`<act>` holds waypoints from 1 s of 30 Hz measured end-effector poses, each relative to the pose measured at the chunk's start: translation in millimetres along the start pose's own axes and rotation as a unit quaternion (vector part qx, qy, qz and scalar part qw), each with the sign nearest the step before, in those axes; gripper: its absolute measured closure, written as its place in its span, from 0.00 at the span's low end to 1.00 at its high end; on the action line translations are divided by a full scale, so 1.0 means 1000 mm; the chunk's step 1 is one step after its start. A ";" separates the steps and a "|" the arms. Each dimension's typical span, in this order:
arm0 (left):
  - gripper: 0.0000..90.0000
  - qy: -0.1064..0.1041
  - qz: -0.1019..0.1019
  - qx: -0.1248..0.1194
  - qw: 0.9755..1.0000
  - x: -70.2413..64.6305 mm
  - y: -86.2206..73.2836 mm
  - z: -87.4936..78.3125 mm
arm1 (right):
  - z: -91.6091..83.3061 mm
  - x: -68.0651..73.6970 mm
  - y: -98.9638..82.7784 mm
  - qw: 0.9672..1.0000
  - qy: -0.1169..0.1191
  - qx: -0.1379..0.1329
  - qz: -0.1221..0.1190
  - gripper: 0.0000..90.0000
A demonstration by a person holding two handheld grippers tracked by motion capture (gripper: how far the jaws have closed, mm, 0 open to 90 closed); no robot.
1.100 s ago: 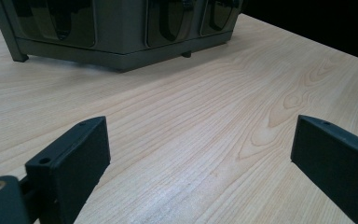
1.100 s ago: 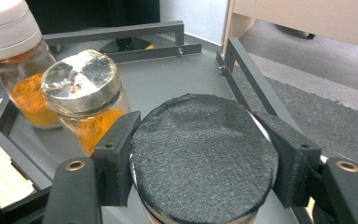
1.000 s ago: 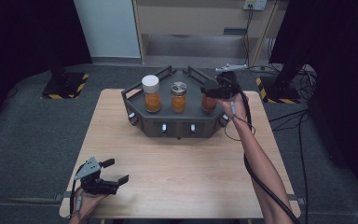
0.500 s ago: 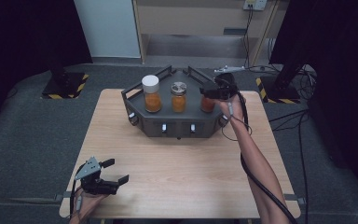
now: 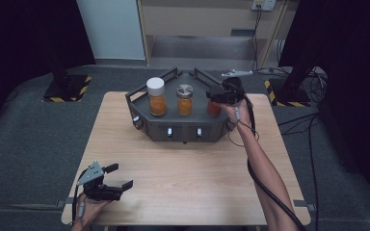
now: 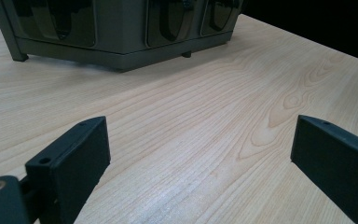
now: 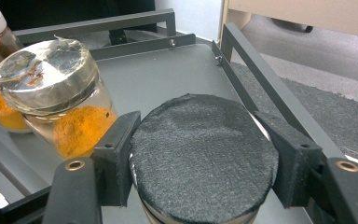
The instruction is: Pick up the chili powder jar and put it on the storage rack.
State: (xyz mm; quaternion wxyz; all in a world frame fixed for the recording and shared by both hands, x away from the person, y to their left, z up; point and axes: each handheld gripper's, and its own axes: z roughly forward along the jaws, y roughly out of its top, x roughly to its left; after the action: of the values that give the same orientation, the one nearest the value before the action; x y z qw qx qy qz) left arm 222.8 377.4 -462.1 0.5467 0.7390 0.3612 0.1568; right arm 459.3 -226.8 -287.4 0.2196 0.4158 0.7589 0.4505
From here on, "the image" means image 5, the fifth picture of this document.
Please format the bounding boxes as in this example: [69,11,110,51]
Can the dark grey spice rack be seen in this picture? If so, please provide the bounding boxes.
[124,66,246,143]

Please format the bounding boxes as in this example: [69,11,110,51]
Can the white panel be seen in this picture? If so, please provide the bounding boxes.
[75,0,146,61]

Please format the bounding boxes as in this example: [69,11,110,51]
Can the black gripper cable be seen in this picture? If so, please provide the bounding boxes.
[227,90,307,231]
[71,185,86,225]

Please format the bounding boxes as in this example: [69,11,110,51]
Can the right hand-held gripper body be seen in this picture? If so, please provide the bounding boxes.
[220,68,254,106]

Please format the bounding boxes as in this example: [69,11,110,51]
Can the beige wooden cabinet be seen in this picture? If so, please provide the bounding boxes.
[136,0,292,69]

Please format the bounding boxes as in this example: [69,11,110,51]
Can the black lid glass spice jar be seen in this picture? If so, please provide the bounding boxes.
[207,98,224,118]

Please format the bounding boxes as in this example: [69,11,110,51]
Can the black curtain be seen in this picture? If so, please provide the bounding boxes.
[0,0,96,139]
[278,0,370,201]

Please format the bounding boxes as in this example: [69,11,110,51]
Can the white wall socket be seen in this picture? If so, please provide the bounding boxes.
[251,0,278,12]

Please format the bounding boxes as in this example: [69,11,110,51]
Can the person's left hand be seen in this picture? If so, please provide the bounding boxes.
[74,194,114,225]

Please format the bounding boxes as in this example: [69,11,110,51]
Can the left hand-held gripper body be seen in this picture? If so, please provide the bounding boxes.
[76,161,124,202]

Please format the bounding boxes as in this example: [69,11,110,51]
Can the black wall socket cables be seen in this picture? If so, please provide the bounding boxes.
[251,6,290,76]

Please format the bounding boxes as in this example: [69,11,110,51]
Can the person's right hand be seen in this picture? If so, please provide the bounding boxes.
[221,95,254,129]

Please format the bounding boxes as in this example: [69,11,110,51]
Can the black floor cables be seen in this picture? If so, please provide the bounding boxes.
[277,66,330,231]

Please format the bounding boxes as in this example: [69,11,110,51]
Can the grey table clamp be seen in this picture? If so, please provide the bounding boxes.
[56,197,71,209]
[293,198,317,213]

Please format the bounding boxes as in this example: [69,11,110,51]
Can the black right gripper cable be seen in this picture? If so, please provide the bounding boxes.
[227,90,307,231]

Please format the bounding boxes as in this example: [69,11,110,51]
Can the black stand with striped base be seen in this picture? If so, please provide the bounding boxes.
[264,57,322,108]
[42,64,93,104]

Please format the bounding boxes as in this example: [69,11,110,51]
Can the white lid glass spice jar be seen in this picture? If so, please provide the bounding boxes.
[145,76,169,117]

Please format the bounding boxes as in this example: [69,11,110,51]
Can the grey wall plate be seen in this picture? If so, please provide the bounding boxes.
[230,28,256,37]

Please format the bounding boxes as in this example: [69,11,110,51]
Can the silver lid glass spice jar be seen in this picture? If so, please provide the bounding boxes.
[176,84,195,117]

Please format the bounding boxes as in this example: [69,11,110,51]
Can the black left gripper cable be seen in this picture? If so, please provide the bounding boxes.
[71,185,86,225]

